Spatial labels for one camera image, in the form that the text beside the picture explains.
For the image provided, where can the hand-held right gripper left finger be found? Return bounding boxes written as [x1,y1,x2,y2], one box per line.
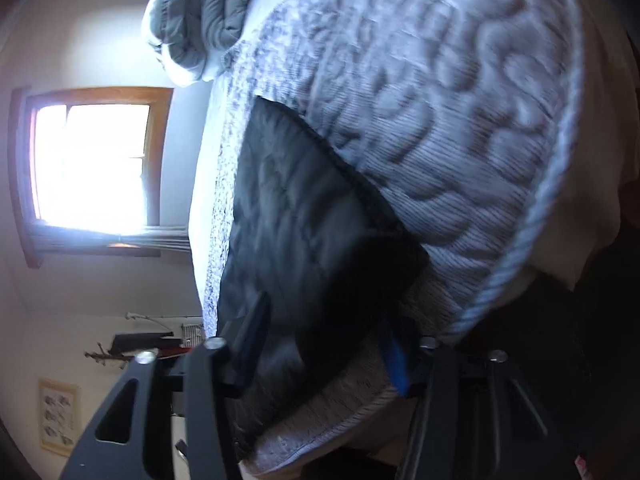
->
[59,290,273,480]

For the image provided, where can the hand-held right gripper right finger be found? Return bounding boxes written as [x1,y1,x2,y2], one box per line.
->
[379,321,568,480]

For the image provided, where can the dark grey pants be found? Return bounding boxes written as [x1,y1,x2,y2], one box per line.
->
[216,100,431,461]

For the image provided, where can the dark coat rack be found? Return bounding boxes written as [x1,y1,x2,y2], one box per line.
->
[84,332,176,368]

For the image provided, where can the wooden framed window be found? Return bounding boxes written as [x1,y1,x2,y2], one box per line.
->
[11,86,191,268]

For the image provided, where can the grey quilted mattress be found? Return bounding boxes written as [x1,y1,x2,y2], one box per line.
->
[192,0,586,478]

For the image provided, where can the white bed sheet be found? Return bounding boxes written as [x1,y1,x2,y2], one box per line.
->
[520,0,640,291]

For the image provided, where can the grey crumpled comforter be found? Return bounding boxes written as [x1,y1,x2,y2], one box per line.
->
[141,0,281,87]

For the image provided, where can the framed wall picture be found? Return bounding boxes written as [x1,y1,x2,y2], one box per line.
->
[38,377,82,457]

